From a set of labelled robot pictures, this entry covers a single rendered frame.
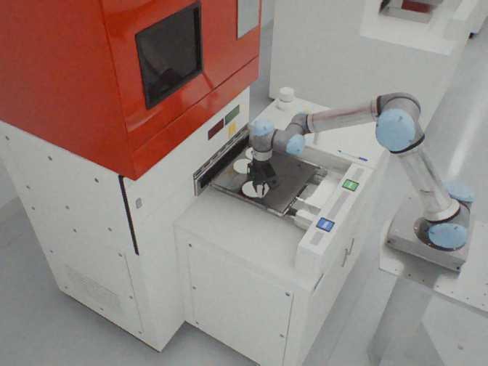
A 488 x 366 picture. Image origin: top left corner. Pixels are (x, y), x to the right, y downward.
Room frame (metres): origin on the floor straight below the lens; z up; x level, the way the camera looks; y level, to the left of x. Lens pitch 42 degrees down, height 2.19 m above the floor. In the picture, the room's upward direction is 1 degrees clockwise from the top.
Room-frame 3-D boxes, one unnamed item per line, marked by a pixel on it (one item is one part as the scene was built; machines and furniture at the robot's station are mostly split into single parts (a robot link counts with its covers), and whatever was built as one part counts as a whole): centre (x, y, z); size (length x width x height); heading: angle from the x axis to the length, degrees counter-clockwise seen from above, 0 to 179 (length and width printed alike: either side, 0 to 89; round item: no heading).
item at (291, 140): (1.34, -0.17, 1.21); 0.11 x 0.11 x 0.08; 66
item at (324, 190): (1.38, -0.33, 0.87); 0.36 x 0.08 x 0.03; 150
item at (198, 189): (1.59, 0.09, 0.89); 0.44 x 0.02 x 0.10; 150
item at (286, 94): (1.95, -0.20, 1.01); 0.07 x 0.07 x 0.10
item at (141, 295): (1.62, 0.49, 0.41); 0.82 x 0.71 x 0.82; 150
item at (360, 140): (1.79, -0.37, 0.89); 0.62 x 0.35 x 0.14; 60
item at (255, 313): (1.52, -0.22, 0.41); 0.97 x 0.64 x 0.82; 150
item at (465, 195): (1.19, -0.76, 1.05); 0.13 x 0.12 x 0.14; 156
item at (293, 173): (1.50, -0.09, 0.90); 0.34 x 0.34 x 0.01; 60
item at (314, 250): (1.26, -0.38, 0.89); 0.55 x 0.09 x 0.14; 150
